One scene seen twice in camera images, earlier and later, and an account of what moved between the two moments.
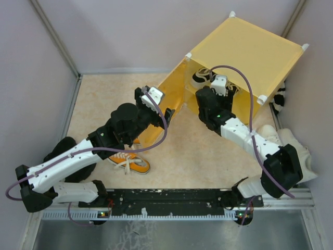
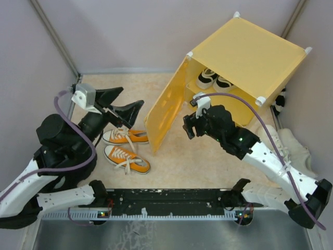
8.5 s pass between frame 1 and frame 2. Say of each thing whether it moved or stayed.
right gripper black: moved
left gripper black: moved
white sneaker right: stayed
